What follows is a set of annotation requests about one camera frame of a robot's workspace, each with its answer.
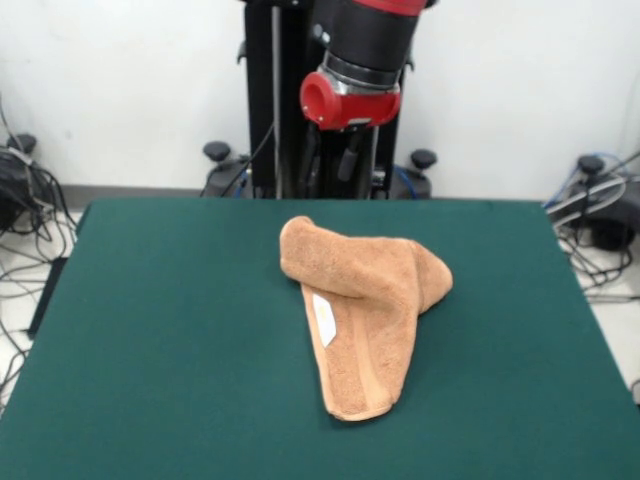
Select tan terry towel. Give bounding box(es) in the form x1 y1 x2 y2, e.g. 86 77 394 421
278 215 455 422

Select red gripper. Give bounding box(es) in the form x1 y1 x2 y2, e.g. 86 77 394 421
299 70 402 199

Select dark green table cloth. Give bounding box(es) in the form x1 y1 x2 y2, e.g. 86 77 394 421
0 198 640 480

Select black cable tangle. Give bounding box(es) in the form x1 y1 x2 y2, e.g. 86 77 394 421
544 149 640 406
0 94 79 416

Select dark grey stand base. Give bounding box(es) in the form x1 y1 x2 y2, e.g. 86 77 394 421
0 147 36 231
547 154 640 251

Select blue cable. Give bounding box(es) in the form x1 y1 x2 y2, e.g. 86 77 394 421
392 166 426 200
542 151 640 210

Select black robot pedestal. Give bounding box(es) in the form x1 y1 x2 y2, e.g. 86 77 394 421
199 0 439 201

